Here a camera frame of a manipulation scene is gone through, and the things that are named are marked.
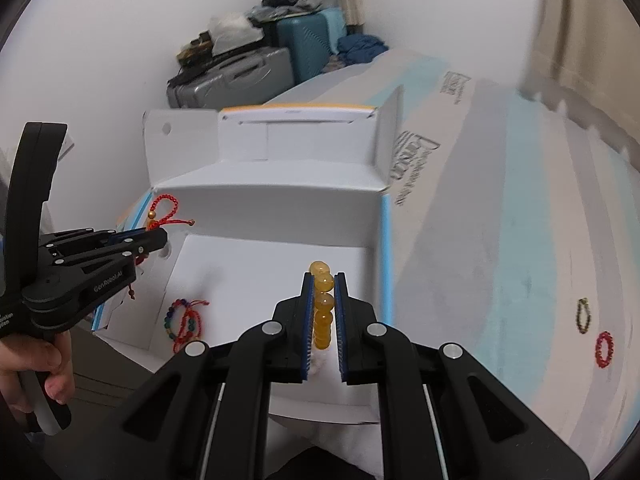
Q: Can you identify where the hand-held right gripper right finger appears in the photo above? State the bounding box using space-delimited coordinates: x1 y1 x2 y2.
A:
335 271 589 480

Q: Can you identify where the brown bead bracelet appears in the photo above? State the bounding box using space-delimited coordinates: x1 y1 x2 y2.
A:
575 297 592 335

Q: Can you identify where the person's left hand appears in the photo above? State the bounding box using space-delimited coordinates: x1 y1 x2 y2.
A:
0 331 77 411

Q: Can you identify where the multicolour bead bracelet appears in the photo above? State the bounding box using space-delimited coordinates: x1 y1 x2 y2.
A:
164 298 195 342

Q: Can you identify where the white plastic bag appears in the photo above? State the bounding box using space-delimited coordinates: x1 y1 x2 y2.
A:
206 13 267 54

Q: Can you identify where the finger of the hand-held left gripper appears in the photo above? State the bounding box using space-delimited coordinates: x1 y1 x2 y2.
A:
54 229 169 307
39 226 152 262

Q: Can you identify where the black bag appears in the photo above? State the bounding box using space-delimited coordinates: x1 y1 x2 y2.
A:
260 0 312 12

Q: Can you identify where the teal suitcase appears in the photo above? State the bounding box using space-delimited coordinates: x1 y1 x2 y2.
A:
275 6 347 85

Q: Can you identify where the yellow bead bracelet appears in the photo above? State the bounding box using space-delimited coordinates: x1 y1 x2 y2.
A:
309 260 336 352

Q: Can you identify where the red bead bracelet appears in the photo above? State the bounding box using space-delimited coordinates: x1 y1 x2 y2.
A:
594 331 615 368

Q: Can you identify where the dark blue clothes pile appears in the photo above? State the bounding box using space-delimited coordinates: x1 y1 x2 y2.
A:
336 34 389 67

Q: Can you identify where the cardboard box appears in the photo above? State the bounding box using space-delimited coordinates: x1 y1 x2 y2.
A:
91 85 405 423

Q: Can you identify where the red string bracelet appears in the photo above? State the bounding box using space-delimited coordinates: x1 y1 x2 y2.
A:
172 299 211 354
128 195 197 302

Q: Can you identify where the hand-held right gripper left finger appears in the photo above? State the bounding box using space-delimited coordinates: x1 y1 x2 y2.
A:
92 271 316 480

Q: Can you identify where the wide beige curtain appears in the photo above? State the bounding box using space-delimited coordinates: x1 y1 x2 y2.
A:
520 0 640 161

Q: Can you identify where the grey suitcase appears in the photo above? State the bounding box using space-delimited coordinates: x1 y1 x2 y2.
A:
166 46 296 110

